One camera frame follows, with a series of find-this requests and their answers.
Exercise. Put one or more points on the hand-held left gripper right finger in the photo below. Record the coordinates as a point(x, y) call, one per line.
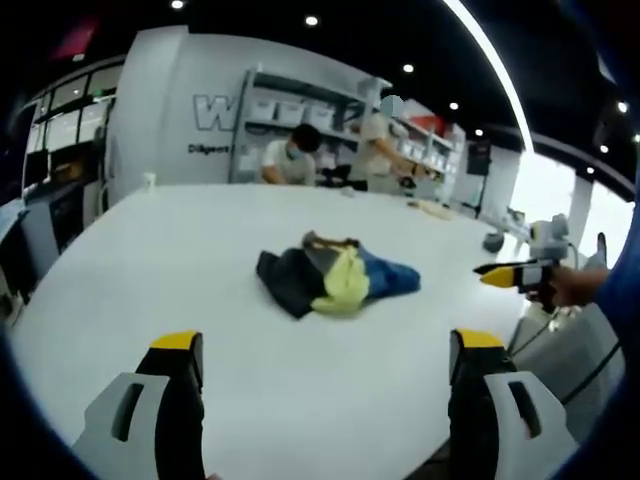
point(500, 405)

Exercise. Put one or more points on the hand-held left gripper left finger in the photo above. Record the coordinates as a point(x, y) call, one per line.
point(150, 400)

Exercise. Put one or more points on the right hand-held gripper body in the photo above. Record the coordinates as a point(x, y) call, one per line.
point(537, 275)

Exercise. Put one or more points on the multicolour garment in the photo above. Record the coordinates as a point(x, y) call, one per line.
point(330, 280)

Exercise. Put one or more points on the person's right hand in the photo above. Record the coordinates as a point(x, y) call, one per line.
point(575, 286)

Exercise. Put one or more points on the small grey round object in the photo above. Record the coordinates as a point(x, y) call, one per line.
point(492, 242)

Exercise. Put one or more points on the person's grey trousers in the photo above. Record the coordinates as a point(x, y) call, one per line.
point(565, 345)

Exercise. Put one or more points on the beige cloth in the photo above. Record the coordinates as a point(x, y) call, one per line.
point(432, 207)

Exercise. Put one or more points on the black standing sign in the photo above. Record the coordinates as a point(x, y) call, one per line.
point(479, 157)

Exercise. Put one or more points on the dark equipment cabinet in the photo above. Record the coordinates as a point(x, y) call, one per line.
point(57, 220)

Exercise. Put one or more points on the long ceiling light strip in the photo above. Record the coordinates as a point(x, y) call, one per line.
point(500, 60)

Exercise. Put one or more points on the small white cup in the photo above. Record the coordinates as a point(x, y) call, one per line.
point(149, 182)

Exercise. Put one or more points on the grey metal storage shelf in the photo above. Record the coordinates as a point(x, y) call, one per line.
point(320, 120)

